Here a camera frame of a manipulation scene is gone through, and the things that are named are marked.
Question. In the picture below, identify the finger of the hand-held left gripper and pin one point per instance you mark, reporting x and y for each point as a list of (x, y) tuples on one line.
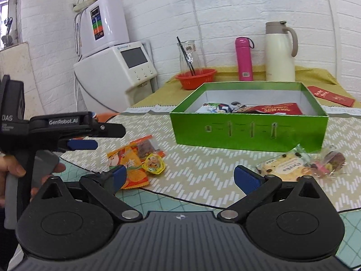
[(83, 144)]

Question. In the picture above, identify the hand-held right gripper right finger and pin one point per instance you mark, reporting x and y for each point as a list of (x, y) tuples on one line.
[(246, 178)]

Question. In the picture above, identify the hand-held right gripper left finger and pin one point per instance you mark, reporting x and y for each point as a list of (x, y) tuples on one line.
[(119, 175)]

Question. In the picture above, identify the orange cartoon snack packet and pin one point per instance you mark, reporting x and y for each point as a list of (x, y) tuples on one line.
[(124, 158)]

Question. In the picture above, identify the orange chip packet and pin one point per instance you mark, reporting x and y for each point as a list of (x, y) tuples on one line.
[(136, 179)]

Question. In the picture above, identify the yellow round candy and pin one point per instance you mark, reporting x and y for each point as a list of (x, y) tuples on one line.
[(153, 163)]

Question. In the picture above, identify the cream cookie packet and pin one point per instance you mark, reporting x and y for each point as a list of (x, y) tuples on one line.
[(284, 166)]

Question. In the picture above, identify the clear packet with orange header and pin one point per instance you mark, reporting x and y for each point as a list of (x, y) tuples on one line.
[(148, 145)]

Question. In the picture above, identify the green cardboard box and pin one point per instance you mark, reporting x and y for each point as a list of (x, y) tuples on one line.
[(248, 131)]

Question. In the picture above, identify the red nut snack packet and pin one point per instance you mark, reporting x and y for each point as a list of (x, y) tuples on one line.
[(276, 108)]

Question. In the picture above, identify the white cartoon snack packet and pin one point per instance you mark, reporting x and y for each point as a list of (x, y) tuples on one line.
[(217, 107)]

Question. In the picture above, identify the clear candy packet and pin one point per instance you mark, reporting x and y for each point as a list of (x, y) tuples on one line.
[(330, 162)]

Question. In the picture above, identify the person's left hand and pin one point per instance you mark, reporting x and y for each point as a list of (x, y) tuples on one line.
[(14, 168)]

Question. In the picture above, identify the chevron patterned tablecloth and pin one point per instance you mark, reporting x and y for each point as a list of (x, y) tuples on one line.
[(197, 172)]

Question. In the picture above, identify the green grid cutting mat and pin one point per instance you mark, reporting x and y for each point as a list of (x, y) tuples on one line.
[(169, 201)]

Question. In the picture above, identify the white water dispenser with screen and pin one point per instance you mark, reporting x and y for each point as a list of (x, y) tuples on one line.
[(110, 82)]

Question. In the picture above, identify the hanging scissors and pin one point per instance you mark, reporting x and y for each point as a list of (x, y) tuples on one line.
[(8, 26)]

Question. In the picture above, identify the red plastic basin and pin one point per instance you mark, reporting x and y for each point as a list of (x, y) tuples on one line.
[(197, 80)]

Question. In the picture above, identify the red envelope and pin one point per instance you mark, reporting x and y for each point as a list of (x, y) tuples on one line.
[(331, 96)]

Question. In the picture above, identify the pink thermos bottle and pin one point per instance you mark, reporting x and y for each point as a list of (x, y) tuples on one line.
[(244, 59)]

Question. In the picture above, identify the yellow tablecloth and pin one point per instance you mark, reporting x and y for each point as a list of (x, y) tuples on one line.
[(313, 76)]

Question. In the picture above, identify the white water purifier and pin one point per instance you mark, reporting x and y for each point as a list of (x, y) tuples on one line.
[(112, 22)]

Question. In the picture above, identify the cream thermal carafe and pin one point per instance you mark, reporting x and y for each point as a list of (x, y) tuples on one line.
[(279, 56)]

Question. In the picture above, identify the black straw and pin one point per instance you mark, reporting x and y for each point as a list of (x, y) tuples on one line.
[(184, 55), (188, 59)]

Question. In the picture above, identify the glass carafe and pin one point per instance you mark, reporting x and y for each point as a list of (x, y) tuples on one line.
[(194, 53)]

